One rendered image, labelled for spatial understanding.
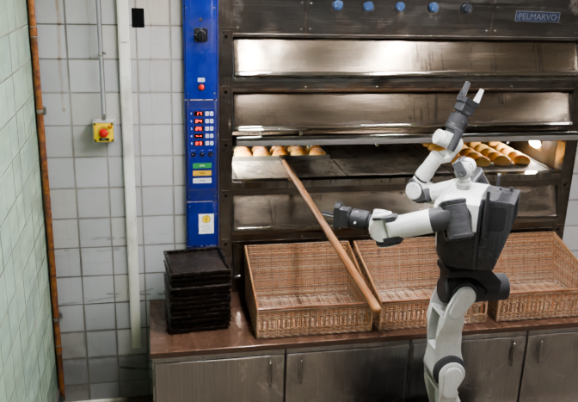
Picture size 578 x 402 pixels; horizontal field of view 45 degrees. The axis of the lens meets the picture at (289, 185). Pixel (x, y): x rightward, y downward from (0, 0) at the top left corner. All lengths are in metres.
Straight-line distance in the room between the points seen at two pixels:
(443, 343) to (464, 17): 1.60
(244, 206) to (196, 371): 0.85
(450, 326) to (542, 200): 1.35
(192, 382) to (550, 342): 1.76
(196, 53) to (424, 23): 1.13
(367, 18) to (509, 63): 0.79
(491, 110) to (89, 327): 2.34
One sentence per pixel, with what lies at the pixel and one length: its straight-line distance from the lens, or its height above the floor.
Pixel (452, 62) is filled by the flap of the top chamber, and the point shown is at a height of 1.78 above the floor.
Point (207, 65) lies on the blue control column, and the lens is 3.29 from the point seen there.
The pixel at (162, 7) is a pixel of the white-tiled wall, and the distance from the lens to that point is 3.29.
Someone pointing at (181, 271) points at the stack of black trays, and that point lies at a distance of 3.22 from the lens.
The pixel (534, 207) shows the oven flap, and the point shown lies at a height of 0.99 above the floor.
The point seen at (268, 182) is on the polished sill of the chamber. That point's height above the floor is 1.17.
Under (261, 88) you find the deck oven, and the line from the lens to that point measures 3.38.
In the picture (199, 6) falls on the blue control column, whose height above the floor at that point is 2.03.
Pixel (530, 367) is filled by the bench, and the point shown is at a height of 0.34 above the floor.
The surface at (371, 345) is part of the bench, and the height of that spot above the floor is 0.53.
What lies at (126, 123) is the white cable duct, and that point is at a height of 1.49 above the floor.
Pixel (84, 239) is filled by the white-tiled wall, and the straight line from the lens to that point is 3.55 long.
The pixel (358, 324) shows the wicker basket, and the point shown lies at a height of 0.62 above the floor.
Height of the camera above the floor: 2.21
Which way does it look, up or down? 17 degrees down
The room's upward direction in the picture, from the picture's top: 2 degrees clockwise
